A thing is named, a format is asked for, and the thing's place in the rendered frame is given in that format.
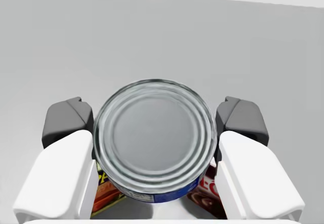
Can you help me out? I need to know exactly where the dark red carton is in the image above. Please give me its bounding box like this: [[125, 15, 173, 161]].
[[186, 157, 228, 220]]

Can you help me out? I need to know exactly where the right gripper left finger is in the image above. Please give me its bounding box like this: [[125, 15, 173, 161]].
[[12, 96, 98, 221]]

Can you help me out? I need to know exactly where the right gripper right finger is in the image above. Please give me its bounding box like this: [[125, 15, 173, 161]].
[[215, 96, 306, 221]]

